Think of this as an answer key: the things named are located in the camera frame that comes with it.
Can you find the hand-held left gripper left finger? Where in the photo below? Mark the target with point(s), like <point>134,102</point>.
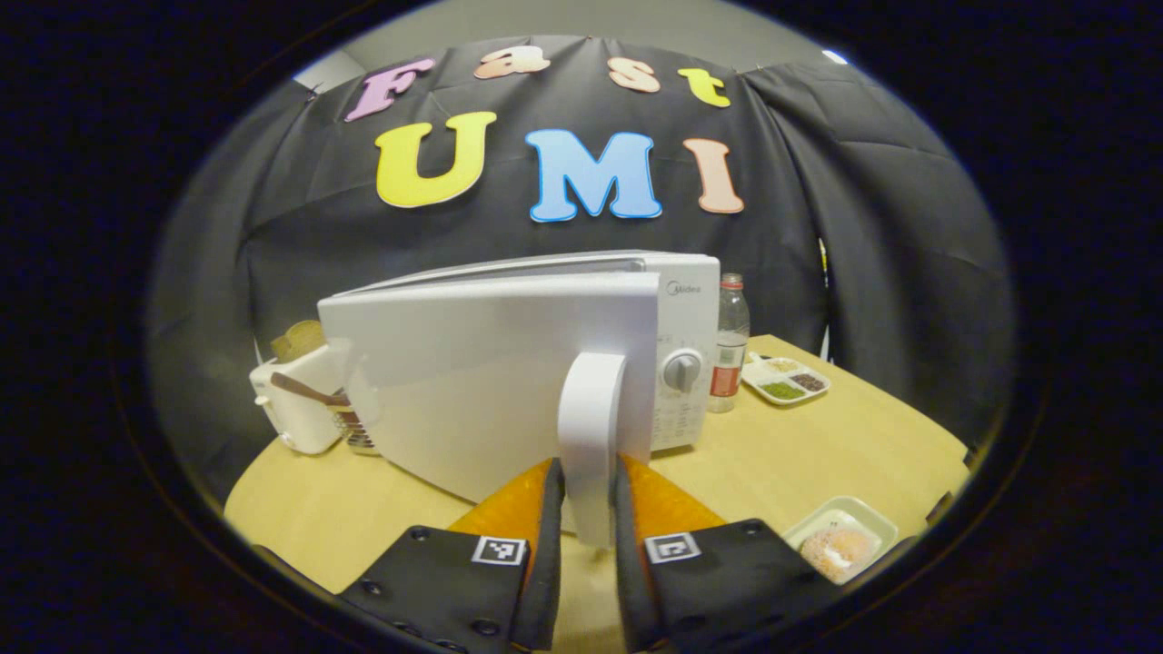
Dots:
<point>545,563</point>

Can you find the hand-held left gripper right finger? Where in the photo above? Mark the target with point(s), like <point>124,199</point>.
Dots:
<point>629,581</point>

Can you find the white microwave oven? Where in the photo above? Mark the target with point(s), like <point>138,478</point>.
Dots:
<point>472,381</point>

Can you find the sugar-coated doughnut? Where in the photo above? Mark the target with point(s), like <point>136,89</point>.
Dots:
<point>840,552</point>

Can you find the cream square plate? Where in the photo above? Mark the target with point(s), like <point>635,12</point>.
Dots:
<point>849,510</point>

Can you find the clear plastic bottle red label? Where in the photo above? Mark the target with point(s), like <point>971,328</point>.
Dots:
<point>730,354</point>

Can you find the white divided dish with beans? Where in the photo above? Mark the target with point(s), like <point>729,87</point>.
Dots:
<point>783,377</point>

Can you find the white toaster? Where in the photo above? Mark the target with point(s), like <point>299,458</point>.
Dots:
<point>300,429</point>

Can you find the brown bread slice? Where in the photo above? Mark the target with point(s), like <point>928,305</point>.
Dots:
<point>298,341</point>

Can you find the black backdrop cloth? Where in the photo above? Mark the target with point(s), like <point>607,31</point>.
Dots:
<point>273,227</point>

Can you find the ceiling light panel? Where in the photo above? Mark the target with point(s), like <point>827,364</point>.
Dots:
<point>834,56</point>

